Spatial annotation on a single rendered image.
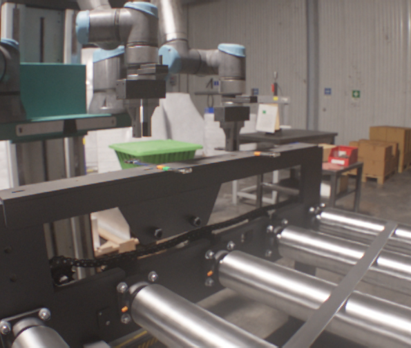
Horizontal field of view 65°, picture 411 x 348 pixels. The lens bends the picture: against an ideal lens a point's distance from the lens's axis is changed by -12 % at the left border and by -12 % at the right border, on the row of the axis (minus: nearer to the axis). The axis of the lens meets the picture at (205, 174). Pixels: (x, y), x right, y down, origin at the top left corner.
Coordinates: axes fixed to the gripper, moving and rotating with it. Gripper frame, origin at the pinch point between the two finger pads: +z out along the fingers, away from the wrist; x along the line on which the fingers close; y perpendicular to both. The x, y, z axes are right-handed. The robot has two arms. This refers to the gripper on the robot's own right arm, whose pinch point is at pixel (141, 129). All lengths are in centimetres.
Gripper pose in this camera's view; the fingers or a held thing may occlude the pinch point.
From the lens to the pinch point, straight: 96.5
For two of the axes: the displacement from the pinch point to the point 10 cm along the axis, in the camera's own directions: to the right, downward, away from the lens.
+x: -7.2, 1.4, -6.8
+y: -7.0, -1.4, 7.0
